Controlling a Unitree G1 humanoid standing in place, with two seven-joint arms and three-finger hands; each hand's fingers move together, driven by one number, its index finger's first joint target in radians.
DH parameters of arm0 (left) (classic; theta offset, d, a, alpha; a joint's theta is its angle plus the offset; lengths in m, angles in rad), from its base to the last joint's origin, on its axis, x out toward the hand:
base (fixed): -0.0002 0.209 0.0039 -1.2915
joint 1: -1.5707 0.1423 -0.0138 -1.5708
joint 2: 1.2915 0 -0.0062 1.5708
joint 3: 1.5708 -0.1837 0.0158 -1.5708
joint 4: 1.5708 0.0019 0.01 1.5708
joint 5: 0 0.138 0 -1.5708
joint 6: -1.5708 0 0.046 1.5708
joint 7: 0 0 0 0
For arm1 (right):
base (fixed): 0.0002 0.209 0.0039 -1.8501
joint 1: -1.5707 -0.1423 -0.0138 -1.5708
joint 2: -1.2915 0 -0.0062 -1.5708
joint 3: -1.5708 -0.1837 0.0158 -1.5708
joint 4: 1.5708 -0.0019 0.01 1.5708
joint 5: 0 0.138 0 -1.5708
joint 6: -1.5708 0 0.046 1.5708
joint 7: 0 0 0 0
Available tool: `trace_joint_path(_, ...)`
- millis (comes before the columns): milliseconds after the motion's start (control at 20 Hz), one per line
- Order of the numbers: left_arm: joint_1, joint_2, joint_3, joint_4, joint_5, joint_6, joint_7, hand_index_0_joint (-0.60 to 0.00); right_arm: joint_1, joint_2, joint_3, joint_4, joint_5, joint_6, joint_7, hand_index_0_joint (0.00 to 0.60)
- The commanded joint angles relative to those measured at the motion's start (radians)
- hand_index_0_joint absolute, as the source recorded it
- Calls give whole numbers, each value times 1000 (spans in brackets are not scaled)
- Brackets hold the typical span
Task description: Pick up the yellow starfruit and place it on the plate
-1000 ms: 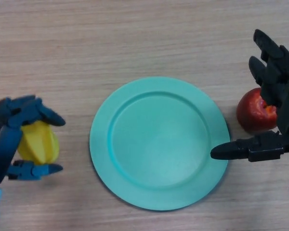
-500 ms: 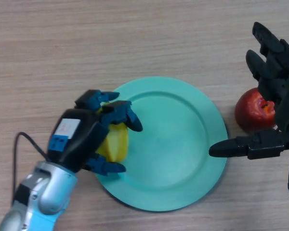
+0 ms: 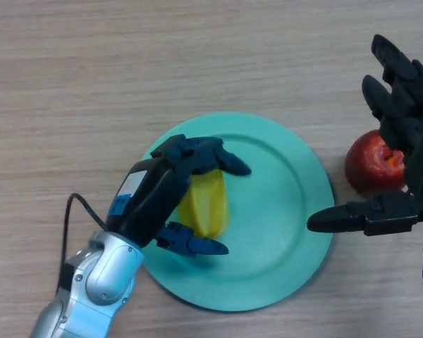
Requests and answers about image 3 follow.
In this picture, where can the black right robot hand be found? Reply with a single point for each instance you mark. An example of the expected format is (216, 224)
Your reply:
(417, 123)

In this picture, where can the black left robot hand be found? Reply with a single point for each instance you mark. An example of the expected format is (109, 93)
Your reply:
(148, 200)

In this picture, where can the yellow starfruit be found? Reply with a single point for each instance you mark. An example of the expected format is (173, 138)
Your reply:
(208, 204)

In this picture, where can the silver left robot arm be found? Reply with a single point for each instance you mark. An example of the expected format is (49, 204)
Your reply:
(95, 281)

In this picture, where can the green round plate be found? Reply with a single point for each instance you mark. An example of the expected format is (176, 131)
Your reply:
(275, 211)

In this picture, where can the red apple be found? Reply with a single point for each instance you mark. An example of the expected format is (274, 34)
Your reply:
(363, 162)

